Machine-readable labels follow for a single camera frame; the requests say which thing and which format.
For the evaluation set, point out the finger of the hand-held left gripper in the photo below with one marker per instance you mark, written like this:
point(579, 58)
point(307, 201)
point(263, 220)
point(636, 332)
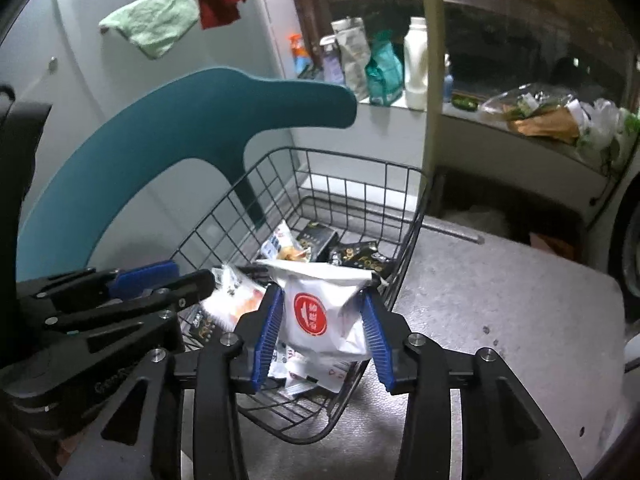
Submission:
point(150, 297)
point(145, 277)

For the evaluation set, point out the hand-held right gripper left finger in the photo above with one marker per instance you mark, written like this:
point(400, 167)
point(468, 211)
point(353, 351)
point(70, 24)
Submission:
point(265, 340)

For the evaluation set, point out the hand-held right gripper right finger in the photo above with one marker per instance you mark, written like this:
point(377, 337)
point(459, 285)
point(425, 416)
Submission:
point(377, 340)

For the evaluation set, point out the orange print snack packet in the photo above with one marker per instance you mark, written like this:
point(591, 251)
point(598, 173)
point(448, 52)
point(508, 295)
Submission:
point(235, 305)
point(280, 245)

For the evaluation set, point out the pile of black tissue packs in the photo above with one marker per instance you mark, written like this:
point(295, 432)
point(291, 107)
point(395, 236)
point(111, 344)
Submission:
point(360, 257)

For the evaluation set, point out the teal chair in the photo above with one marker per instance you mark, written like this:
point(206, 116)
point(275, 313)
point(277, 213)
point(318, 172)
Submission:
point(150, 125)

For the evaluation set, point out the small green packet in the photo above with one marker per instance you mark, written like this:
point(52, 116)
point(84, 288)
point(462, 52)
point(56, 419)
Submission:
point(465, 102)

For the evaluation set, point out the light green cloth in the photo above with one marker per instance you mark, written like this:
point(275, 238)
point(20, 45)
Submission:
point(155, 20)

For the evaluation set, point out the teal pouch bag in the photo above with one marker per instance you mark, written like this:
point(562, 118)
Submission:
point(384, 75)

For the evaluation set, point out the small blue bottle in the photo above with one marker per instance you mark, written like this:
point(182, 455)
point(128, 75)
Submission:
point(447, 82)

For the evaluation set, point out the orange spray bottle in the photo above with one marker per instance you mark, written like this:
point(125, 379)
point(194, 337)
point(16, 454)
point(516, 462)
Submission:
point(296, 52)

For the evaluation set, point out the white washing machine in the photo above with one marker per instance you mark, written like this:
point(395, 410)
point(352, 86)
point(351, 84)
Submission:
point(630, 240)

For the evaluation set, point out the plastic bag of vegetables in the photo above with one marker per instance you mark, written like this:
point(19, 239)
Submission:
point(540, 115)

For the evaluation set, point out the white plastic bottle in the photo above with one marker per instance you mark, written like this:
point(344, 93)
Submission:
point(416, 62)

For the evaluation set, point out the purple bottle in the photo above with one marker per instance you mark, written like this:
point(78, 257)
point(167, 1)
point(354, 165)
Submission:
point(332, 62)

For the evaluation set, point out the red cloth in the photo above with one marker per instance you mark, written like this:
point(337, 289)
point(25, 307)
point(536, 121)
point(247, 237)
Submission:
point(220, 2)

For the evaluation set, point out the grey paper bag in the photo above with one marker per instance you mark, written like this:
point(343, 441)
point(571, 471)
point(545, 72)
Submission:
point(352, 55)

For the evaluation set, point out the white cabinet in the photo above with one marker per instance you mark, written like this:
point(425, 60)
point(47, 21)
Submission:
point(272, 20)

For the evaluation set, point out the light green plastic bag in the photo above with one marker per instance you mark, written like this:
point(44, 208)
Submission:
point(610, 130)

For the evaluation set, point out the olive window post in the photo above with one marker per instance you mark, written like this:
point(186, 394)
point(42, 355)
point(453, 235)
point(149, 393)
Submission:
point(431, 60)

